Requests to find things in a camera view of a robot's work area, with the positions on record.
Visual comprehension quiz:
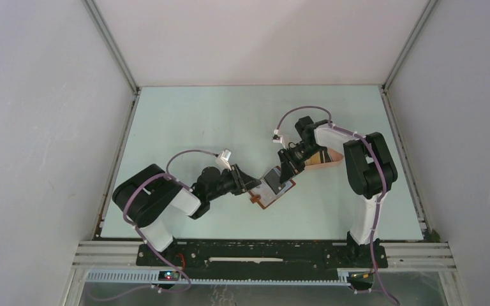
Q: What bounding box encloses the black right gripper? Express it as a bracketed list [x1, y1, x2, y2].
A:
[278, 142, 324, 185]

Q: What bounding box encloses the aluminium frame rail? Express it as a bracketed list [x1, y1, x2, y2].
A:
[72, 241, 457, 272]

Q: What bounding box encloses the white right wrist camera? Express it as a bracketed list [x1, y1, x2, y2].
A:
[272, 129, 288, 149]

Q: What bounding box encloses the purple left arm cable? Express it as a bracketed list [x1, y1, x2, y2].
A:
[122, 150, 221, 295]

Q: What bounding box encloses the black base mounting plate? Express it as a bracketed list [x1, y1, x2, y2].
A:
[136, 238, 389, 281]

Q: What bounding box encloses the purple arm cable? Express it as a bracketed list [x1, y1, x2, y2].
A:
[275, 105, 400, 305]
[122, 150, 221, 295]

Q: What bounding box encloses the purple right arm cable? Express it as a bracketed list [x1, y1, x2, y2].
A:
[275, 105, 400, 305]

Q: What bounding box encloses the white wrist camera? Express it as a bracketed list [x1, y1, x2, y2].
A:
[216, 149, 232, 170]
[272, 129, 288, 149]

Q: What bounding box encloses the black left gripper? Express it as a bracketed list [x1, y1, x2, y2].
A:
[207, 164, 261, 201]

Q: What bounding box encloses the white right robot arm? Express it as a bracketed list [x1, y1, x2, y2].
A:
[278, 116, 398, 266]

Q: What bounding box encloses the pink plastic tray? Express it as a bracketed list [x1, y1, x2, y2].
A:
[305, 148, 344, 171]

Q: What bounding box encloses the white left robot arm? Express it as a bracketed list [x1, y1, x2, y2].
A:
[112, 164, 262, 266]

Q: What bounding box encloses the brown leather card holder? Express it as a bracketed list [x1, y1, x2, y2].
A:
[248, 166, 296, 210]

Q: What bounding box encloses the white cable duct strip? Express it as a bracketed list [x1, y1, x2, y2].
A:
[85, 269, 350, 286]

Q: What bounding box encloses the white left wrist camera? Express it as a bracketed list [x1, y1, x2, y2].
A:
[216, 149, 232, 170]

